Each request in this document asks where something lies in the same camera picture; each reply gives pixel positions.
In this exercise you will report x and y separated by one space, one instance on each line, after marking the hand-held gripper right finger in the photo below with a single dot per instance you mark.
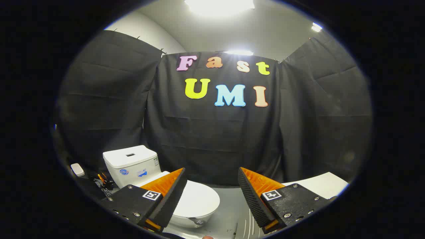
254 202

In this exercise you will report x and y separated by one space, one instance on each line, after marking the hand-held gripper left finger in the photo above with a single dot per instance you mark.
171 202

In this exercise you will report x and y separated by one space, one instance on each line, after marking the white toilet lid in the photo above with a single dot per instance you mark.
199 199

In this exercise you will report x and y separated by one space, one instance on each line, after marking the white toilet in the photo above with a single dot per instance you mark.
129 162

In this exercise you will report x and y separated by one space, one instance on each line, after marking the white grey drawer cabinet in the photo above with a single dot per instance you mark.
320 186

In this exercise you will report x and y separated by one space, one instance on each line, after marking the black backdrop cloth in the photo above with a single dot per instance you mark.
212 142

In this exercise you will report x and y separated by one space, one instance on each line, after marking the small white device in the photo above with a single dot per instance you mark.
77 169

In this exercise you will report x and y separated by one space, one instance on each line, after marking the large ceiling light panel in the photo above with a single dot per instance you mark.
219 6

